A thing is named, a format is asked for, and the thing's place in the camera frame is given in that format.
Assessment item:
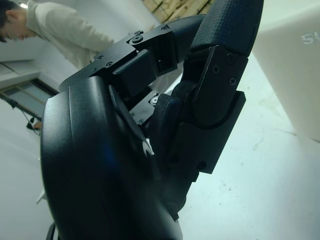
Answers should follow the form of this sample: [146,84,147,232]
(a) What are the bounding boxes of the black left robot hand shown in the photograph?
[39,0,265,240]

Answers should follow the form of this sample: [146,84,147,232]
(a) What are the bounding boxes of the person in cream sweater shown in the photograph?
[0,0,116,71]

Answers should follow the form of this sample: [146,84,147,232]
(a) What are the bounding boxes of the cream two-slot toaster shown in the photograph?
[254,0,320,141]

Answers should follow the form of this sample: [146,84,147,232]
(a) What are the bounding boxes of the black tripod stand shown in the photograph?
[2,97,43,130]

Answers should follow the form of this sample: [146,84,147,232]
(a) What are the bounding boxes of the dark framed window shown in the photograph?
[0,77,58,106]

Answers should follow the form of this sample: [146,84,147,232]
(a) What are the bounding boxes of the stacked wooden pallets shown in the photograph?
[142,0,213,23]

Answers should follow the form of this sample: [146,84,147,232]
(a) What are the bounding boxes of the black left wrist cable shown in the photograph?
[46,217,61,240]

